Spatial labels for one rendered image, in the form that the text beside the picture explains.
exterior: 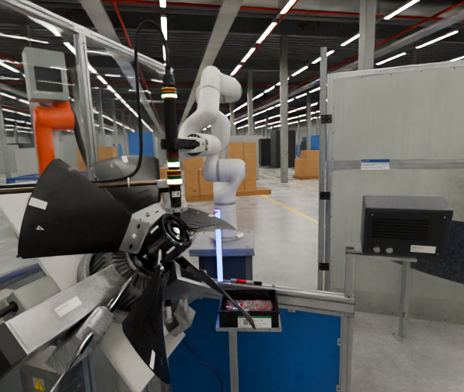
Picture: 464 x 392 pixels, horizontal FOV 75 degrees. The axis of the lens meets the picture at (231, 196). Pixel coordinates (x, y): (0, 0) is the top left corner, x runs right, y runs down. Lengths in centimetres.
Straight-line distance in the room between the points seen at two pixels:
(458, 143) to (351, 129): 73
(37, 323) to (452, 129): 263
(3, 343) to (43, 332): 7
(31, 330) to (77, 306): 10
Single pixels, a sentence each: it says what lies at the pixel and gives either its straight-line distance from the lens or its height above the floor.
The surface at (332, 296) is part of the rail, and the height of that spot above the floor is 86.
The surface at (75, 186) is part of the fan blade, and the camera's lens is 78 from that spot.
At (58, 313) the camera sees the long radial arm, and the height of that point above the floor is 112.
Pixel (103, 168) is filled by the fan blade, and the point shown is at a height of 139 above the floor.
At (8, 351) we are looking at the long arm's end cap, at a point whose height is 111.
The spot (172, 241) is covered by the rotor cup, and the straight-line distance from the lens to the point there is 82.
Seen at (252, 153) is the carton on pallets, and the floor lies 125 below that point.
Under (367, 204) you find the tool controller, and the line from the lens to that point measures 115.
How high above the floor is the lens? 145
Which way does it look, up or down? 9 degrees down
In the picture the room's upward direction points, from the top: 2 degrees counter-clockwise
